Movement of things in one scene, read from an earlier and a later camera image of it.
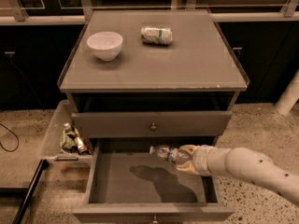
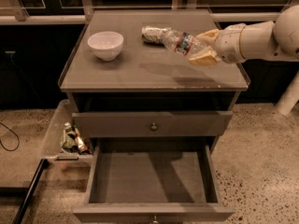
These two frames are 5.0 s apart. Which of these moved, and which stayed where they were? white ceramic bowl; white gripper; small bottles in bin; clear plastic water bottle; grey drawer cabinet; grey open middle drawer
Moved: white gripper; clear plastic water bottle
Stayed: white ceramic bowl; small bottles in bin; grey open middle drawer; grey drawer cabinet
